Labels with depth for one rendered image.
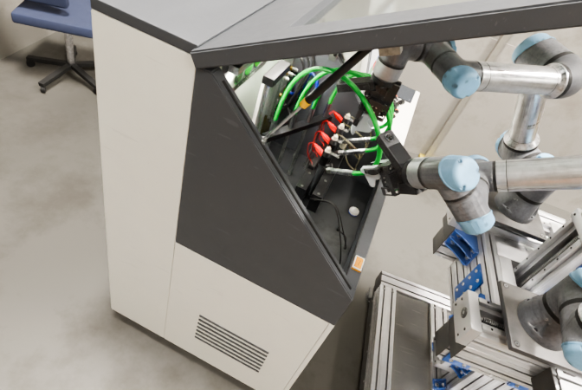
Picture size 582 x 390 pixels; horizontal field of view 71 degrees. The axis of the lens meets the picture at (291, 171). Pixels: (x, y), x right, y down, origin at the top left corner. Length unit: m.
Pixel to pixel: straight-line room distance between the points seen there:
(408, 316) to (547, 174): 1.38
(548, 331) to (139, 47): 1.27
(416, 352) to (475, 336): 0.86
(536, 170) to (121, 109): 1.02
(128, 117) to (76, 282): 1.26
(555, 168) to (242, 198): 0.74
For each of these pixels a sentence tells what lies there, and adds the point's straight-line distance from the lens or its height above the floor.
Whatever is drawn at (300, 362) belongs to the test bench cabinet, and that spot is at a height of 0.48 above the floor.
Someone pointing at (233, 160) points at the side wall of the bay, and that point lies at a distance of 1.03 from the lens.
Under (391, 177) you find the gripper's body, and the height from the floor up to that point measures 1.32.
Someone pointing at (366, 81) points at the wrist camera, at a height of 1.42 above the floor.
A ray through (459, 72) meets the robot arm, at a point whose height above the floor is 1.57.
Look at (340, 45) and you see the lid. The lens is 0.77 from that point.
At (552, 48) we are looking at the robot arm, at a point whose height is 1.61.
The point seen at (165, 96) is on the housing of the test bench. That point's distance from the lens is 1.05.
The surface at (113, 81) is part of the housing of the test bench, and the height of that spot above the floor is 1.30.
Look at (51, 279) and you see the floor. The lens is 2.31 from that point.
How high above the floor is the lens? 1.93
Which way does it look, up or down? 41 degrees down
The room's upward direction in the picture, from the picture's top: 20 degrees clockwise
